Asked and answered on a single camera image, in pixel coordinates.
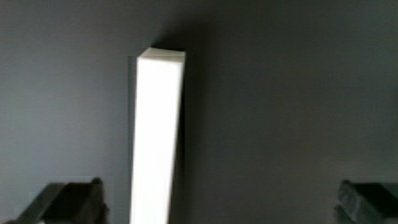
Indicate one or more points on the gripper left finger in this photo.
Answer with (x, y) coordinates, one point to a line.
(67, 204)

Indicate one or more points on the white table leg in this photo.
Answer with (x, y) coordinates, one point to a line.
(158, 85)

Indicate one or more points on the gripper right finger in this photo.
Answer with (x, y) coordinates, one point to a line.
(366, 203)

